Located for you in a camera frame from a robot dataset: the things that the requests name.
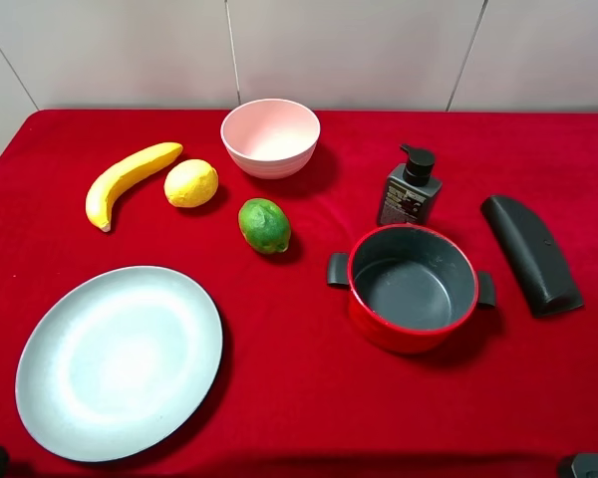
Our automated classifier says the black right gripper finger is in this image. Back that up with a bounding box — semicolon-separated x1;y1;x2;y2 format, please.
557;453;598;478

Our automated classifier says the green toy lime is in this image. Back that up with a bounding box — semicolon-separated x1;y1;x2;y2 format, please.
238;198;291;255

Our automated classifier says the grey oval plate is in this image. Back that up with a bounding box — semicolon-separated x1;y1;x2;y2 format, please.
15;266;223;463

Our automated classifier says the black curved case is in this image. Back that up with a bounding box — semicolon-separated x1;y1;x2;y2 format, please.
480;195;584;318

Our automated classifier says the red pot with grey interior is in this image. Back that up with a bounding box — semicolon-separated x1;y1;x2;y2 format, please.
326;224;496;355

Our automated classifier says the red velvet tablecloth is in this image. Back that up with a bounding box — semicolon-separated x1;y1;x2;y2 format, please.
0;110;598;477

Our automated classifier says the yellow toy banana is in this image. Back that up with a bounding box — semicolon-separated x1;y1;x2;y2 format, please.
85;142;183;232

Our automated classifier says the yellow toy lemon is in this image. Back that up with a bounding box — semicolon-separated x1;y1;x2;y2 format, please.
163;159;219;208

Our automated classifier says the grey pump dispenser bottle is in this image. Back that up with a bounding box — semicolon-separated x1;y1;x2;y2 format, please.
377;143;443;226

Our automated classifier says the pink plastic bowl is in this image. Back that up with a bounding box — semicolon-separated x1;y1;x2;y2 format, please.
220;99;321;179

